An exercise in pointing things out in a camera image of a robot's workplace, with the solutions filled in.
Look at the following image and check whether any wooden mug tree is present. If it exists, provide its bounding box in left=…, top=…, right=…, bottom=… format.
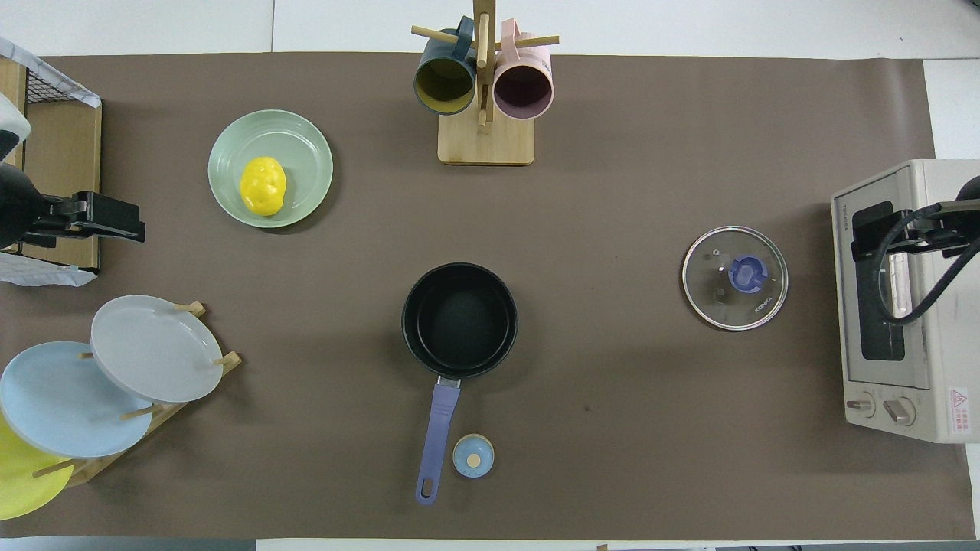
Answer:
left=411, top=0, right=560, bottom=166

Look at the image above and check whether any glass lid blue knob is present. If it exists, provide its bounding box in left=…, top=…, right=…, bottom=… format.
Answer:
left=681, top=225, right=789, bottom=331

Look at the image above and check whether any small blue bell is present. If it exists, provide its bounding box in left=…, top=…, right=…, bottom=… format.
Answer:
left=452, top=433, right=495, bottom=479

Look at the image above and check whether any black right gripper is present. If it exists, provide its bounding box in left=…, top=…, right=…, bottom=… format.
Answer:
left=851, top=201, right=980, bottom=262

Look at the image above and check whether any black wire basket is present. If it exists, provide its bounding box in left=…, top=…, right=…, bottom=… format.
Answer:
left=0, top=57, right=100, bottom=108

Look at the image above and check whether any dark wooden shelf board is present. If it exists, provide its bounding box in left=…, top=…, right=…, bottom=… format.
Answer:
left=21, top=103, right=103, bottom=271

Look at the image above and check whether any light wooden shelf board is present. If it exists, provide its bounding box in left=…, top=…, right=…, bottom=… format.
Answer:
left=0, top=60, right=28, bottom=169

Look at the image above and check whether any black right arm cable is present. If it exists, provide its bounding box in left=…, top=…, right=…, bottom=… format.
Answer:
left=876, top=202, right=980, bottom=327

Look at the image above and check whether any yellow plate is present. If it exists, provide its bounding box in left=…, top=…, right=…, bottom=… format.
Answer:
left=0, top=413, right=76, bottom=521

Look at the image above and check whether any light blue plate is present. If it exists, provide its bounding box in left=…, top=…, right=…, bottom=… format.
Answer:
left=0, top=341, right=154, bottom=460

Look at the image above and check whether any light green plate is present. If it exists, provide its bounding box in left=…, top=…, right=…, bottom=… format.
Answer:
left=207, top=109, right=335, bottom=229

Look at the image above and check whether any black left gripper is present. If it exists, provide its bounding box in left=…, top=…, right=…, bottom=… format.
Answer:
left=21, top=191, right=147, bottom=249

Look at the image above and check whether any black pot purple handle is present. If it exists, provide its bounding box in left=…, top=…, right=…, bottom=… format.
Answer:
left=401, top=262, right=519, bottom=506

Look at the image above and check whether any beige toaster oven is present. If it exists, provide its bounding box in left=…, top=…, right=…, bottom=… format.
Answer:
left=831, top=158, right=980, bottom=445

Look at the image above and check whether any white checked cloth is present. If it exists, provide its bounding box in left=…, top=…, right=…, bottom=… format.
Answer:
left=0, top=37, right=102, bottom=108
left=0, top=251, right=98, bottom=289

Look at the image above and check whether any brown table mat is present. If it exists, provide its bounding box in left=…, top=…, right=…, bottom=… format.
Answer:
left=0, top=52, right=975, bottom=540

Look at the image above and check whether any pink mug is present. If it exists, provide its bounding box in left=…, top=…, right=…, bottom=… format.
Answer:
left=492, top=19, right=554, bottom=122

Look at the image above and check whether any dark blue mug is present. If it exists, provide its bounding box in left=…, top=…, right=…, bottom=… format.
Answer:
left=413, top=17, right=478, bottom=116

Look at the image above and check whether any grey plate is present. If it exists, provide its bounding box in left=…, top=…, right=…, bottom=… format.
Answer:
left=90, top=295, right=225, bottom=404

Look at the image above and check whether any wooden plate rack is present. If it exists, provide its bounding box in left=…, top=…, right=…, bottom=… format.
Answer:
left=31, top=301, right=243, bottom=489

